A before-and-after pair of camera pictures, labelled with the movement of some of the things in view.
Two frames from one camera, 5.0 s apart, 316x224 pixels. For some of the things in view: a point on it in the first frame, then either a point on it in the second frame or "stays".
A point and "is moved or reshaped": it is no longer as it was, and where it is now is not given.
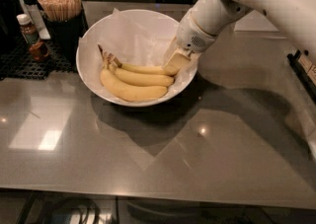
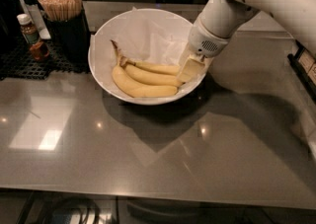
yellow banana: [142, 68] is moved or reshaped
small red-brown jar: [39, 51] stays
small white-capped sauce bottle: [28, 31] stays
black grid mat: [18, 63] stays
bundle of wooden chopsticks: [61, 4] stays
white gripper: [190, 36] to [203, 41]
